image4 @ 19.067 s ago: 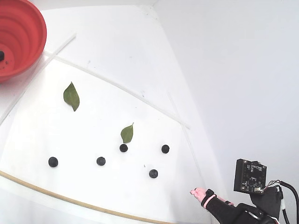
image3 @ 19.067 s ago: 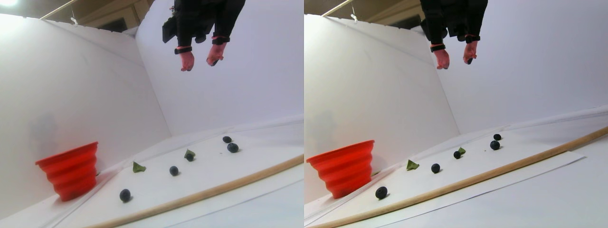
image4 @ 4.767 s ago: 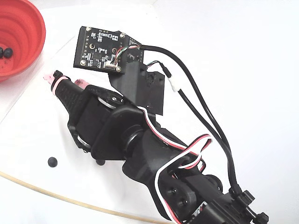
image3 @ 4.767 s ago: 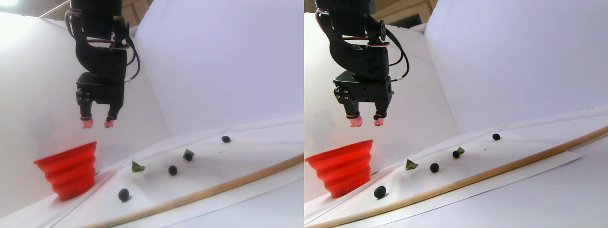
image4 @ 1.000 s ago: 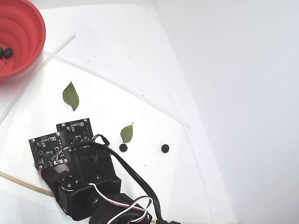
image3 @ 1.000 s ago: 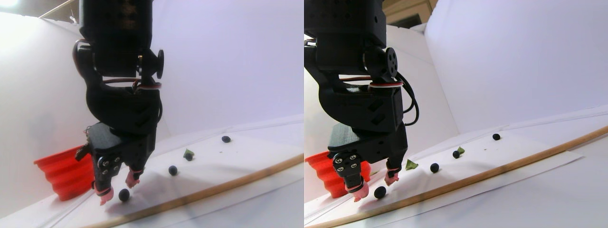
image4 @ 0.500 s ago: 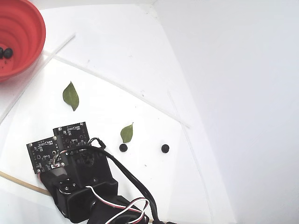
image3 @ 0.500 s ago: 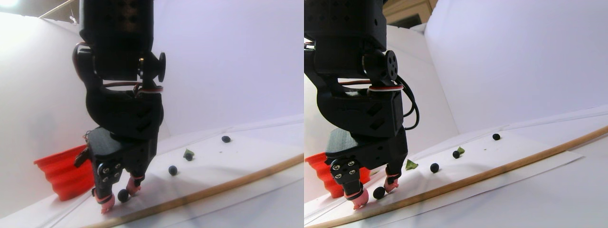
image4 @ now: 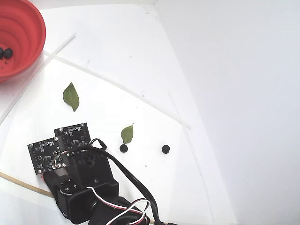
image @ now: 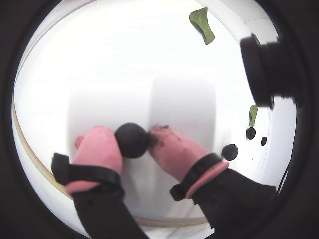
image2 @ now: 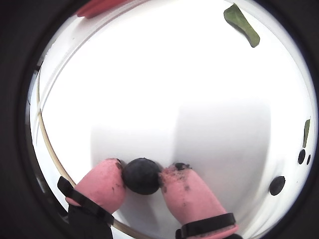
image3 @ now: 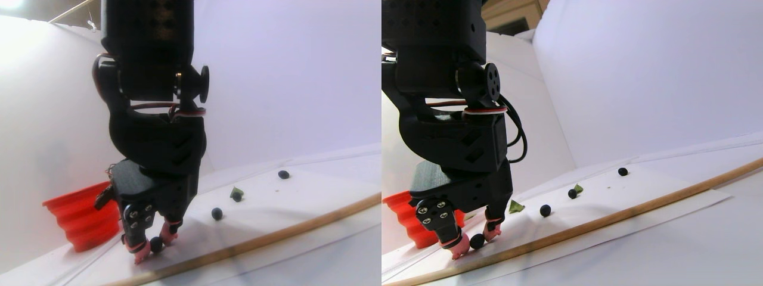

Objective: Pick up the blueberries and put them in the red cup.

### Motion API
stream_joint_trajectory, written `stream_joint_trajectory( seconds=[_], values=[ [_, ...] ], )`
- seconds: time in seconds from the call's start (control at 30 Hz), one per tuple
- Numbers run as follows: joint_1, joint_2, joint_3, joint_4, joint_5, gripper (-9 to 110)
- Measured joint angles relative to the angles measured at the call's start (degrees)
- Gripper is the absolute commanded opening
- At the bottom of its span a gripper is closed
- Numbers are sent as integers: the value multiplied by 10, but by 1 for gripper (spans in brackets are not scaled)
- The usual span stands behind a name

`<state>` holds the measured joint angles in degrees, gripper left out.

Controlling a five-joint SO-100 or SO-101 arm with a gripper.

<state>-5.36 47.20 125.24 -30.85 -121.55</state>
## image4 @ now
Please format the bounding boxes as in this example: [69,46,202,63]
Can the pink-tipped gripper finger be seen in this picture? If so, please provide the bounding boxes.
[41,173,56,188]

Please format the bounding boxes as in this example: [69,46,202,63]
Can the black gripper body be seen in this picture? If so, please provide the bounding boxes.
[44,171,104,225]

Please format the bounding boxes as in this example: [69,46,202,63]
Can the red collapsible silicone cup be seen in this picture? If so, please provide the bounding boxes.
[0,0,47,83]

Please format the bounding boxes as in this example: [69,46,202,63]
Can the long thin wooden stick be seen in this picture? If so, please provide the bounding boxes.
[0,172,54,197]

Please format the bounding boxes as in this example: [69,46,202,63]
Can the green leaf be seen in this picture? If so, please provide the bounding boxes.
[62,81,80,113]
[120,122,135,144]

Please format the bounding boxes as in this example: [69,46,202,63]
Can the red white black servo wire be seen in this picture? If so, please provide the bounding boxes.
[86,186,147,215]
[109,198,152,225]

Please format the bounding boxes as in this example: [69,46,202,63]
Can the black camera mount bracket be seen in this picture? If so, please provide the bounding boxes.
[63,147,120,200]

